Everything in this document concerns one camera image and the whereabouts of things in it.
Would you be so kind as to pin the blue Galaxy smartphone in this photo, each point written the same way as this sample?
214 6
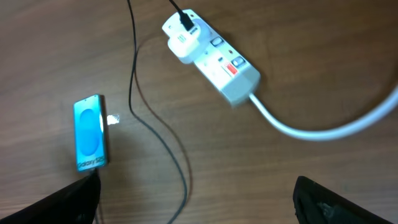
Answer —
91 138

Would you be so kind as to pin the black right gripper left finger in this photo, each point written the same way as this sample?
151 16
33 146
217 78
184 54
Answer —
76 203

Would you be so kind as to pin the white power strip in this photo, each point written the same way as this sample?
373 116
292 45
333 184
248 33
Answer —
228 70

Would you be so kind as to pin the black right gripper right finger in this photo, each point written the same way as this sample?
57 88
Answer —
315 204

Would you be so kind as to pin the white charger adapter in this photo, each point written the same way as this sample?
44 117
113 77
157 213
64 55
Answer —
187 46

